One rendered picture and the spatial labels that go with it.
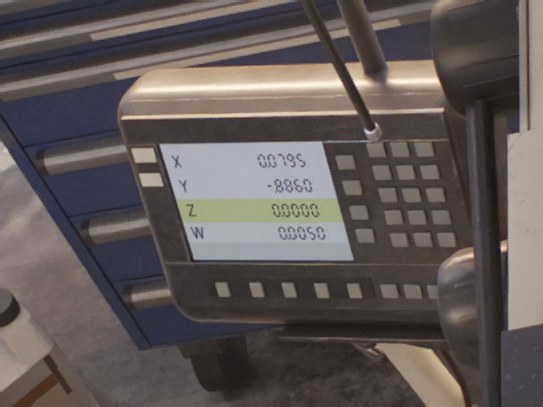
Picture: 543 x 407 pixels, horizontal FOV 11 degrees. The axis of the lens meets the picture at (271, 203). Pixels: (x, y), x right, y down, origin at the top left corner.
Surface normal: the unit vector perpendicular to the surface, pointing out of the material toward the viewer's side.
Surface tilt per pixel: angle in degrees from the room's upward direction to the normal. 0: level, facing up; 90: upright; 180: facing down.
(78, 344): 0
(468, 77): 64
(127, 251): 90
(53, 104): 90
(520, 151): 0
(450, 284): 28
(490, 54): 49
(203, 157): 71
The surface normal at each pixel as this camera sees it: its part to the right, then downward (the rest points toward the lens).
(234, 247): -0.40, 0.52
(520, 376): -0.36, -0.64
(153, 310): -0.11, 0.76
